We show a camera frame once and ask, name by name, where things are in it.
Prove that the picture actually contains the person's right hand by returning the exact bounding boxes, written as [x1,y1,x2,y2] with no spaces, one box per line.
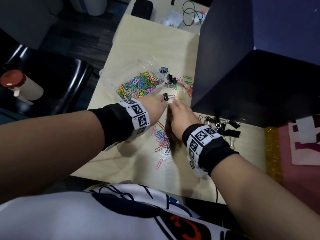
[167,100,202,140]

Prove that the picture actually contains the black chair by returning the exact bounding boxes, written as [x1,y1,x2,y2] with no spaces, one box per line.
[0,43,94,116]

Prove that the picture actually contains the clear plastic bag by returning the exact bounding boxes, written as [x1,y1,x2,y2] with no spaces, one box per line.
[158,10,183,29]

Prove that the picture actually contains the person's right forearm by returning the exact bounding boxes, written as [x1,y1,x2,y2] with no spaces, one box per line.
[211,154,320,240]

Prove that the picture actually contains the black pouch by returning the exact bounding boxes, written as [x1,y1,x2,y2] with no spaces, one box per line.
[130,0,154,22]

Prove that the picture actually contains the black wristband with marker tags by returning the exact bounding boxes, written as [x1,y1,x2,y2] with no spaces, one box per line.
[88,98,151,151]
[181,123,240,178]

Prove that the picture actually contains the pink mat with white pattern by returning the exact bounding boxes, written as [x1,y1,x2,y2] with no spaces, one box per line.
[277,115,320,215]

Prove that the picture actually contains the pile of colourful paper clips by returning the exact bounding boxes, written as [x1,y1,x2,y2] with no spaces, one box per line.
[116,70,163,100]

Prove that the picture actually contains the pile of black binder clips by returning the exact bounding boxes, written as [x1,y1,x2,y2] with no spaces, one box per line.
[198,114,246,150]

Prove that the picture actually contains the gold glitter strip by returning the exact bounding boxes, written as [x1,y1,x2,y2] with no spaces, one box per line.
[264,126,283,184]

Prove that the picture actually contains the white bottle with red cap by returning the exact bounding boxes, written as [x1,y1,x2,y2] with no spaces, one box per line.
[0,69,44,105]

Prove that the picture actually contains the dark blue partition box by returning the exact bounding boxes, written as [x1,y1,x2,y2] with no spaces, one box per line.
[190,0,320,128]

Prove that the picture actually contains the clear plastic container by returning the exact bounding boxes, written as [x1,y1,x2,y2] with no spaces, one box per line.
[99,55,166,101]

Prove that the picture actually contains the scattered pink blue paper clips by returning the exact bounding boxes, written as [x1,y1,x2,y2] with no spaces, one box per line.
[150,121,177,170]

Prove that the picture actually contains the person's left forearm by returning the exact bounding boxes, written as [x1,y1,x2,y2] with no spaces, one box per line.
[0,110,107,206]

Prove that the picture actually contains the person's left hand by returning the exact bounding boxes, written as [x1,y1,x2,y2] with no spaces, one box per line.
[139,93,168,124]

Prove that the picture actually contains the black cable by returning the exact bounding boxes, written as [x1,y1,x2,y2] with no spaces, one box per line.
[182,0,206,27]

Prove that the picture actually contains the white bin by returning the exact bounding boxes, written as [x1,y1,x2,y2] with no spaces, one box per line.
[68,0,111,17]

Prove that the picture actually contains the scattered red green paper clips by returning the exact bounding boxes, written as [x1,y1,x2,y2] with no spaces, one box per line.
[166,75,194,98]

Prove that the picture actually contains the dark grey cabinet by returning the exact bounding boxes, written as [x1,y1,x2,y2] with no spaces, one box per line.
[0,0,58,50]

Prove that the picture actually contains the white printed shirt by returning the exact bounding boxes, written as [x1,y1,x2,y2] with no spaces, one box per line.
[0,183,234,240]

